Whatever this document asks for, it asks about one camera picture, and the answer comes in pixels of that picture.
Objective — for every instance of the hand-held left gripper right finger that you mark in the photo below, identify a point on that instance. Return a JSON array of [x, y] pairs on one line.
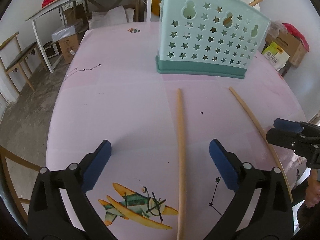
[[225, 166]]

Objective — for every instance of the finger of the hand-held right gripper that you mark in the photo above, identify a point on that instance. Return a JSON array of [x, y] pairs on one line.
[[287, 137], [286, 125]]

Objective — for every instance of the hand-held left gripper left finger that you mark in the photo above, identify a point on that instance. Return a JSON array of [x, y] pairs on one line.
[[96, 166]]

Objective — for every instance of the mint green utensil holder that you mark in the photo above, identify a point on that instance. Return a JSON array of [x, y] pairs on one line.
[[200, 42]]

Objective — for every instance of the person's right hand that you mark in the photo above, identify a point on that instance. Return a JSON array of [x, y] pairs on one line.
[[312, 192]]

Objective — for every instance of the yellow and white rice bag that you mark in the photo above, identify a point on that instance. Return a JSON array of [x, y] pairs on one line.
[[276, 56]]

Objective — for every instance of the large cardboard box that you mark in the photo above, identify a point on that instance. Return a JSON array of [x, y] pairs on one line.
[[290, 47]]

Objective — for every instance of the black seat wooden chair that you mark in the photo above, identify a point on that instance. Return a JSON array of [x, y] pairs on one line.
[[17, 160]]

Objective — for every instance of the clear plastic bag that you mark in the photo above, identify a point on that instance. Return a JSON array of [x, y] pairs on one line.
[[277, 26]]

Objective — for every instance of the small toaster oven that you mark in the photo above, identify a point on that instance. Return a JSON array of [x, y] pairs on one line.
[[52, 50]]

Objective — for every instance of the silver wrapped box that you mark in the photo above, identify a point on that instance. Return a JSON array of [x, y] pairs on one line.
[[66, 31]]

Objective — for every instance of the white sack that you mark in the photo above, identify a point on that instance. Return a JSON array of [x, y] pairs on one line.
[[110, 17]]

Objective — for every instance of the white desk with wooden top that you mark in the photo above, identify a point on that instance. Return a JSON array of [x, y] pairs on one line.
[[75, 2]]

